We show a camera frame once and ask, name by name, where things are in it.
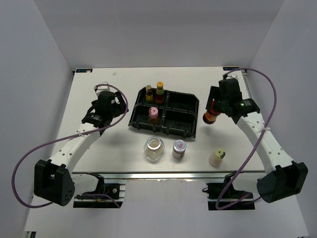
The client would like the yellow cap spice shaker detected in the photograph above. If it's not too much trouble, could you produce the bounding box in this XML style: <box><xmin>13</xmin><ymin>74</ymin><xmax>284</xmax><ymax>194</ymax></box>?
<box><xmin>209</xmin><ymin>148</ymin><xmax>226</xmax><ymax>167</ymax></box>

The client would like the pink cap spice shaker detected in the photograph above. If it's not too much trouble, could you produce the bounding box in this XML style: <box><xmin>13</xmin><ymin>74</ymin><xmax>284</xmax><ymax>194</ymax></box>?
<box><xmin>148</xmin><ymin>107</ymin><xmax>159</xmax><ymax>125</ymax></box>

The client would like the red sauce bottle yellow cap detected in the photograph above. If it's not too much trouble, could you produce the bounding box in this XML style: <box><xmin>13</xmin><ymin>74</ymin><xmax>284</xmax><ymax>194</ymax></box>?
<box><xmin>155</xmin><ymin>81</ymin><xmax>165</xmax><ymax>104</ymax></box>

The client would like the clear glass jar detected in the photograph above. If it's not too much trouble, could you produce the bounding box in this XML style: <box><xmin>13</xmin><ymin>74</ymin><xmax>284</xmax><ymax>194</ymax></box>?
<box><xmin>143</xmin><ymin>136</ymin><xmax>165</xmax><ymax>163</ymax></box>

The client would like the small jar silver lid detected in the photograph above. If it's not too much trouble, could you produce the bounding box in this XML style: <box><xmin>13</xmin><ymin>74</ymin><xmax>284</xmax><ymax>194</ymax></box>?
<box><xmin>172</xmin><ymin>139</ymin><xmax>187</xmax><ymax>159</ymax></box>

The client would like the right blue table sticker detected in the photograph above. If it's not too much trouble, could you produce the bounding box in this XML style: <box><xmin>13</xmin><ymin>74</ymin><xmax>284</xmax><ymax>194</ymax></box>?
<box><xmin>222</xmin><ymin>66</ymin><xmax>240</xmax><ymax>71</ymax></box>

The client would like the left blue table sticker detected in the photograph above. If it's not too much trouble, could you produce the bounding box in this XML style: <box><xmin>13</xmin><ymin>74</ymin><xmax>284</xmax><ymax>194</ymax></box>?
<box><xmin>75</xmin><ymin>68</ymin><xmax>93</xmax><ymax>73</ymax></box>

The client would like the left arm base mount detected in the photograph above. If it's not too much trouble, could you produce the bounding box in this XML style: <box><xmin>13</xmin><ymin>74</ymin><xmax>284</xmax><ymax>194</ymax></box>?
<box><xmin>72</xmin><ymin>173</ymin><xmax>125</xmax><ymax>209</ymax></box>

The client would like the aluminium table edge rail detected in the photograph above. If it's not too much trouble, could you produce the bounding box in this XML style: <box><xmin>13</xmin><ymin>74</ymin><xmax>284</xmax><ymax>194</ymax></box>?
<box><xmin>71</xmin><ymin>170</ymin><xmax>265</xmax><ymax>181</ymax></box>

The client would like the dark sauce jar red lid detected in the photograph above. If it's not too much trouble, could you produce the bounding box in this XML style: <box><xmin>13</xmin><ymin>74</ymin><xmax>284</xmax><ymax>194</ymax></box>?
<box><xmin>203</xmin><ymin>110</ymin><xmax>220</xmax><ymax>124</ymax></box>

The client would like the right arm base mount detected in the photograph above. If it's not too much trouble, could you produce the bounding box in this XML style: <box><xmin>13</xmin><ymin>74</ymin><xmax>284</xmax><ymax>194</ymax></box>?
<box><xmin>202</xmin><ymin>173</ymin><xmax>255</xmax><ymax>211</ymax></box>

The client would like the blue table sticker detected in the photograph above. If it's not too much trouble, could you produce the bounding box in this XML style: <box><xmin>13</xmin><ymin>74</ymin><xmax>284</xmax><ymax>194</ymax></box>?
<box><xmin>222</xmin><ymin>66</ymin><xmax>240</xmax><ymax>71</ymax></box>
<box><xmin>75</xmin><ymin>68</ymin><xmax>93</xmax><ymax>73</ymax></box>

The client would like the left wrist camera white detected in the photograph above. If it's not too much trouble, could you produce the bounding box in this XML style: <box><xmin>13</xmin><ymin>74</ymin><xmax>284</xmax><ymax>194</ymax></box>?
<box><xmin>94</xmin><ymin>81</ymin><xmax>110</xmax><ymax>96</ymax></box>

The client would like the yellow label bottle beige cap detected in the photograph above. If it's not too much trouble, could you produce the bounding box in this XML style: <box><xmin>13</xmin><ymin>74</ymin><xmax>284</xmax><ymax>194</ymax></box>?
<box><xmin>146</xmin><ymin>85</ymin><xmax>154</xmax><ymax>103</ymax></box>

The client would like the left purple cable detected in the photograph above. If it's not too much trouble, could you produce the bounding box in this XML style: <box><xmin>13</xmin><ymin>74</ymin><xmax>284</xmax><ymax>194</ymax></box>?
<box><xmin>12</xmin><ymin>84</ymin><xmax>129</xmax><ymax>208</ymax></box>

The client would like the black four-compartment tray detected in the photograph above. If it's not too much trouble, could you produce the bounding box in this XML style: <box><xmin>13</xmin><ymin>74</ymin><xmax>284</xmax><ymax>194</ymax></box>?
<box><xmin>128</xmin><ymin>87</ymin><xmax>199</xmax><ymax>138</ymax></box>

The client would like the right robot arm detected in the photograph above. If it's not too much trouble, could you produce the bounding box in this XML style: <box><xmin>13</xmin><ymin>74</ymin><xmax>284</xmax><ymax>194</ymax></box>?
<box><xmin>206</xmin><ymin>78</ymin><xmax>308</xmax><ymax>203</ymax></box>

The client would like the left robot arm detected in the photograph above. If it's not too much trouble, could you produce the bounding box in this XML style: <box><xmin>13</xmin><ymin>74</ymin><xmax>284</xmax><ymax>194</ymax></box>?
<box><xmin>34</xmin><ymin>90</ymin><xmax>128</xmax><ymax>206</ymax></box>

